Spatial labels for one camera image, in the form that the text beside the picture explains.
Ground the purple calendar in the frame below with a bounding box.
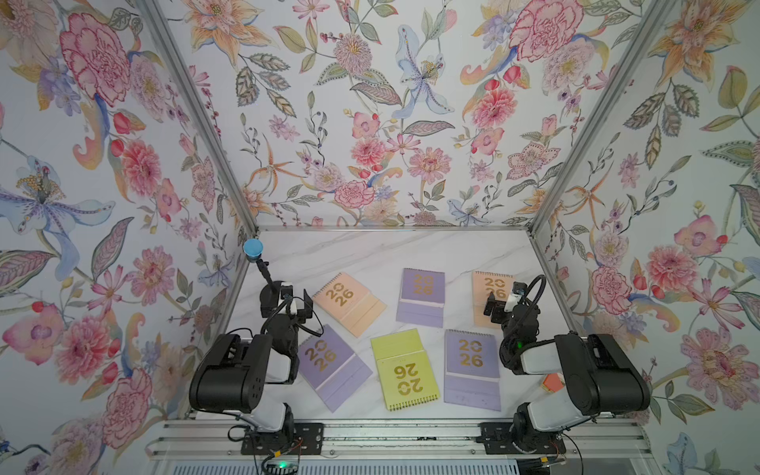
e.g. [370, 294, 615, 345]
[443, 330, 502, 412]
[299, 326, 373, 413]
[396, 268, 445, 328]

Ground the yellow-green calendar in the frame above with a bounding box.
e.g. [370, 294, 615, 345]
[371, 330, 441, 412]

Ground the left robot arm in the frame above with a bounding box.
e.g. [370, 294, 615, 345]
[189, 281, 324, 459]

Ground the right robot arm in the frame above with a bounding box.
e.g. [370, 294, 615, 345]
[483, 293, 651, 454]

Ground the peach calendar right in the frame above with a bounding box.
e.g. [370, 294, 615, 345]
[471, 269, 517, 330]

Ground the peach calendar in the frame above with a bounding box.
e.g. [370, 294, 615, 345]
[313, 272, 387, 338]
[471, 269, 517, 330]

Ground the blue microphone on stand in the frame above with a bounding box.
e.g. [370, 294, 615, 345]
[243, 239, 278, 293]

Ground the peach calendar left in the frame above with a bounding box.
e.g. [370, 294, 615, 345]
[313, 272, 387, 338]

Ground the red orange small box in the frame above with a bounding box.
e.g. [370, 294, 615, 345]
[541, 373, 565, 394]

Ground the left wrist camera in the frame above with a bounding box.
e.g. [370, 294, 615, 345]
[278, 282, 298, 316]

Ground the aluminium mounting rail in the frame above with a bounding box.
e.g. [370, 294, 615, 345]
[146, 418, 653, 462]

